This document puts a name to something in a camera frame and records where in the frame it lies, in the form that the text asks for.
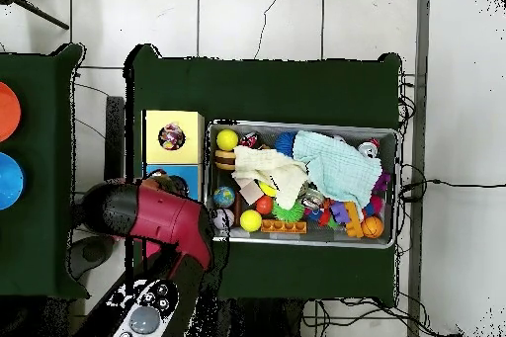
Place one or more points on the cream waffle cloth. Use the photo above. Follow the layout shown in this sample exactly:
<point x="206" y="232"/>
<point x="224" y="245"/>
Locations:
<point x="269" y="167"/>

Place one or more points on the crushed clear plastic bottle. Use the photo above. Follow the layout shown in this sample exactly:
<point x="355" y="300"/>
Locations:
<point x="180" y="185"/>

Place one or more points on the mint waffle cloth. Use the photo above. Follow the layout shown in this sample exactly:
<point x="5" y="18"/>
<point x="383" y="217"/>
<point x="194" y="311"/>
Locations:
<point x="340" y="167"/>

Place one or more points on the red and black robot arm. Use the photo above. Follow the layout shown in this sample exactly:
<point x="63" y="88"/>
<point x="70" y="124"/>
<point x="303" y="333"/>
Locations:
<point x="166" y="214"/>

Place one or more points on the wooden box three round holes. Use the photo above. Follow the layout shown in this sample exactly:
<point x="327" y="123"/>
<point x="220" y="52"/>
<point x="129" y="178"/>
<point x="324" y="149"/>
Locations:
<point x="189" y="127"/>

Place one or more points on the brown toy burger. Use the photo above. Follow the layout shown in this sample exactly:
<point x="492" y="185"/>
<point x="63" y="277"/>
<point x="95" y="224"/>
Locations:
<point x="225" y="160"/>

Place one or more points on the yellow ball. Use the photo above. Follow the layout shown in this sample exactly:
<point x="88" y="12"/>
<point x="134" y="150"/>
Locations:
<point x="251" y="220"/>
<point x="227" y="140"/>

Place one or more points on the small globe ball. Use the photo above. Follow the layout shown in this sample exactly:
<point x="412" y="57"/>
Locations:
<point x="223" y="197"/>

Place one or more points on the white toy baseball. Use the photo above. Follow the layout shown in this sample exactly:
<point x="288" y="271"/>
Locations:
<point x="225" y="218"/>

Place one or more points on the orange rubber toy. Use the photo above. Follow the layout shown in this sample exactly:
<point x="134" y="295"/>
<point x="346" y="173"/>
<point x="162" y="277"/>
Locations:
<point x="284" y="227"/>

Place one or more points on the dark green table cloth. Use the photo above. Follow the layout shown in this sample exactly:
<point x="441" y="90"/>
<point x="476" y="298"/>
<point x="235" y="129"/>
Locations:
<point x="35" y="115"/>
<point x="261" y="92"/>

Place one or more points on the orange toy basketball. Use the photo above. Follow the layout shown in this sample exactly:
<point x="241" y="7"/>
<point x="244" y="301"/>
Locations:
<point x="372" y="227"/>

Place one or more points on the black upright panel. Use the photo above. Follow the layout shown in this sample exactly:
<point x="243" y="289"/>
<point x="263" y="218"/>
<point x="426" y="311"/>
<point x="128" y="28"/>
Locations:
<point x="114" y="135"/>

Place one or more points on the grey floor foot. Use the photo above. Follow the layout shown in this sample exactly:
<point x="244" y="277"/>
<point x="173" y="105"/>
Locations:
<point x="91" y="254"/>

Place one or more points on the blue round bowl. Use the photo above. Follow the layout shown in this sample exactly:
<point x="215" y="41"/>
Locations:
<point x="8" y="181"/>

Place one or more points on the orange round bowl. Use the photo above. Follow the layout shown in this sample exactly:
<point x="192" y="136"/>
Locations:
<point x="8" y="111"/>

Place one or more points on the dark tripod leg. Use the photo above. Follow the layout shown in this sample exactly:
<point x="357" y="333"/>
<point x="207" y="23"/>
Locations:
<point x="39" y="15"/>

